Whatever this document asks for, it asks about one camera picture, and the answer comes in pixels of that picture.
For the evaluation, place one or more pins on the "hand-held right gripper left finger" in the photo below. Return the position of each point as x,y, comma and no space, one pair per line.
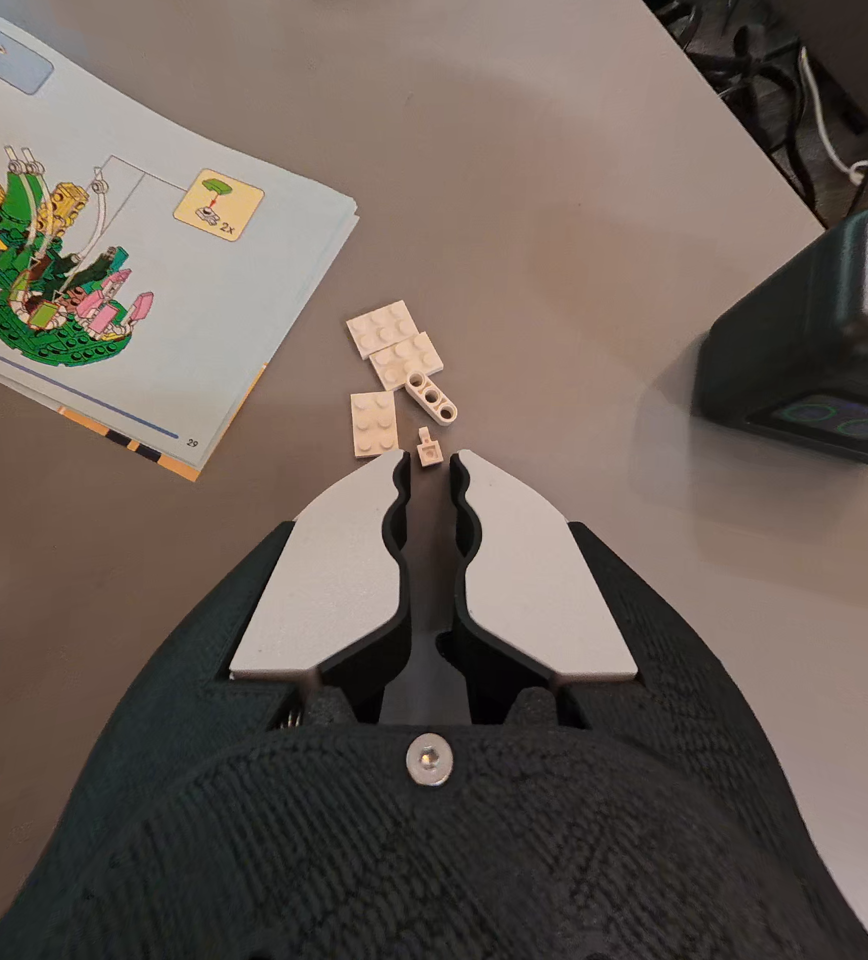
314,585

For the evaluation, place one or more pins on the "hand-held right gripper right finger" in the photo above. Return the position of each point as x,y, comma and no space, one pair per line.
539,592

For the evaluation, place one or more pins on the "small tan lego piece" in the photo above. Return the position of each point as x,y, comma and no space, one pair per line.
428,452

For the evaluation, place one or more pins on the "white lego plate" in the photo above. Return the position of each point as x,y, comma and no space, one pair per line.
381,328
372,424
408,360

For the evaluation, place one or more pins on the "white holed lego beam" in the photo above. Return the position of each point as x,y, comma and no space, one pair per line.
441,415

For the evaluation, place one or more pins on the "lego instruction booklet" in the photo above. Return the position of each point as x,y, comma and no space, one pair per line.
179,315

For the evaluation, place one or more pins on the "black box device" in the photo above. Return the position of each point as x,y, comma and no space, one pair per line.
801,337

